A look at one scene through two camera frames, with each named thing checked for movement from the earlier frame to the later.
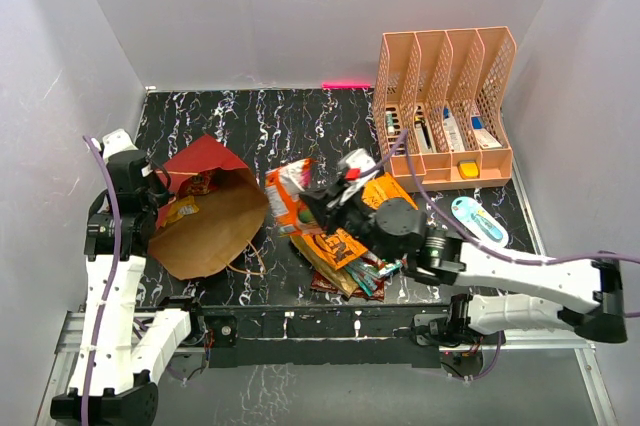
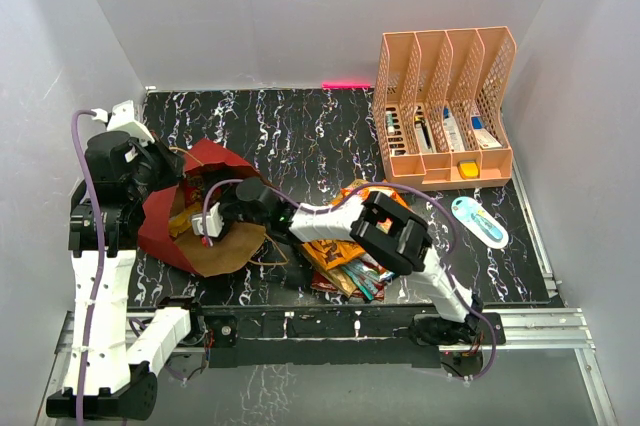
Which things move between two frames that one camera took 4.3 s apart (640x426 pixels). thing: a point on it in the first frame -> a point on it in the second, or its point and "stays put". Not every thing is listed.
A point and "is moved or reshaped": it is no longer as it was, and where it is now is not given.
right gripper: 328,217 -> 228,222
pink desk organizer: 438,106 stays put
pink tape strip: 345,85 stays put
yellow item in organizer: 468,169 stays put
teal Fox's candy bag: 366,274 stays put
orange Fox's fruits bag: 284,187 -> 357,191
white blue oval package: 484,227 stays put
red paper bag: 211,206 is moved or reshaped
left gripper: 163,193 -> 173,162
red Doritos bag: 319,283 stays put
